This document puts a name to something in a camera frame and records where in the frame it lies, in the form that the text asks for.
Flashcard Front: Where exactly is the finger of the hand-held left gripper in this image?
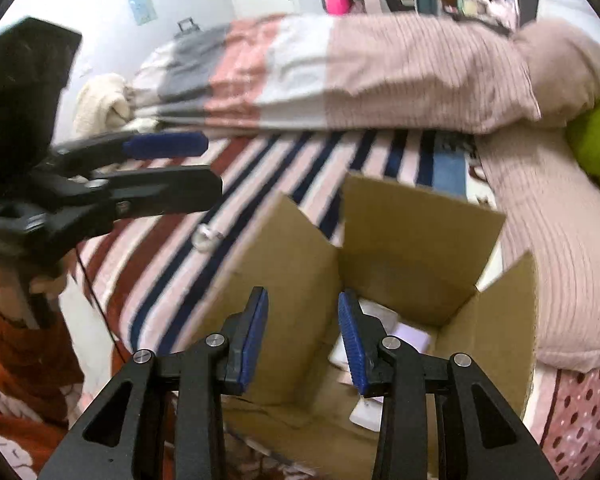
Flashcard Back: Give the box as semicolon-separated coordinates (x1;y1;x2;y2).
0;165;225;282
53;130;210;178

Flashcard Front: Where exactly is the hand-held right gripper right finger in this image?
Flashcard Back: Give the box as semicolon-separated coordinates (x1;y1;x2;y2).
338;289;564;480

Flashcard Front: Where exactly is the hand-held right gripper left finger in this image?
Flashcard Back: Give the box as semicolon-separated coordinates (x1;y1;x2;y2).
37;287;270;480

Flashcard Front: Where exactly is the brown cardboard box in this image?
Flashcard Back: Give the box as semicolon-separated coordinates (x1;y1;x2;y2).
179;172;540;480

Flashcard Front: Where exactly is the person's left hand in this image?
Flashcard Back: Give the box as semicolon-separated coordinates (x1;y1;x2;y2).
0;246;77;317

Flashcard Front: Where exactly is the white flat packet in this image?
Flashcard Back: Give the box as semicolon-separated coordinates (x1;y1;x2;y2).
356;297;400;335
349;396;387;432
328;338;355;372

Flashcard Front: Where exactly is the small white plastic object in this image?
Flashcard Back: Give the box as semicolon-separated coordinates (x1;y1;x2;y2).
193;225;226;253

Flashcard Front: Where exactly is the lavender flat packet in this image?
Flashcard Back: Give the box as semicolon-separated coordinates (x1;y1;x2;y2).
389;322;432;357

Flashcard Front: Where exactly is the striped pink navy bed sheet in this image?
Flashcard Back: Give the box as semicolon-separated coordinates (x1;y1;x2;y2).
75;129;486;361

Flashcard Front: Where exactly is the cream fluffy blanket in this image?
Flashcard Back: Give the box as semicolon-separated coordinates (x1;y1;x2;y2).
73;73;157;137

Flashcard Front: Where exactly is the colour block striped quilt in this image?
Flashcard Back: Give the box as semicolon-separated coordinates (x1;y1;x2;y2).
130;12;543;136

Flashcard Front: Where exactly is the pink striped pillow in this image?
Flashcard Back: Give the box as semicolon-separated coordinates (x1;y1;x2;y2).
477;19;600;373

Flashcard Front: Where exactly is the pink polka dot cloth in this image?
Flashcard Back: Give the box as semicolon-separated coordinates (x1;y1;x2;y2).
525;357;600;480

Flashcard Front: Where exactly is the red white patterned clothing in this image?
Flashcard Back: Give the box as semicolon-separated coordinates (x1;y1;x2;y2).
0;355;88;480

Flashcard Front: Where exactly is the green cushion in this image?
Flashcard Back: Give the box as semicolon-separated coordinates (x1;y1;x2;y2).
566;94;600;211

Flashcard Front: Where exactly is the grey suitcase with handle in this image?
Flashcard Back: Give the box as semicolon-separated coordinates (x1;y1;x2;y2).
172;17;231;43

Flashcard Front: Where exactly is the light blue wall poster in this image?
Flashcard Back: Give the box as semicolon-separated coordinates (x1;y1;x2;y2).
128;0;154;26

